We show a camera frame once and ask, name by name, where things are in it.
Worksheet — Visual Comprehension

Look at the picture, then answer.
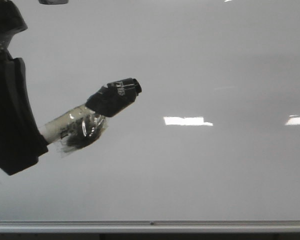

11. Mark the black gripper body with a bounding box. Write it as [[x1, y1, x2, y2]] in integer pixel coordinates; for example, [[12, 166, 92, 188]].
[[0, 0, 28, 60]]

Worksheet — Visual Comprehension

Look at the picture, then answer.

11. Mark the black whiteboard marker with tape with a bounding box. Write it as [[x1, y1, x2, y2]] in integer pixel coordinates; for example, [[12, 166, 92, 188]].
[[0, 77, 143, 172]]

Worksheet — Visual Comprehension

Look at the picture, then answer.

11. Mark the white whiteboard with aluminium frame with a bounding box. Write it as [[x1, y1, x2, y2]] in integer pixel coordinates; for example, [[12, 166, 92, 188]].
[[0, 0, 300, 227]]

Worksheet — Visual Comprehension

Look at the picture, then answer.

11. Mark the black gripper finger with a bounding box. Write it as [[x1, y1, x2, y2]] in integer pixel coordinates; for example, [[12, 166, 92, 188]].
[[0, 58, 48, 176]]

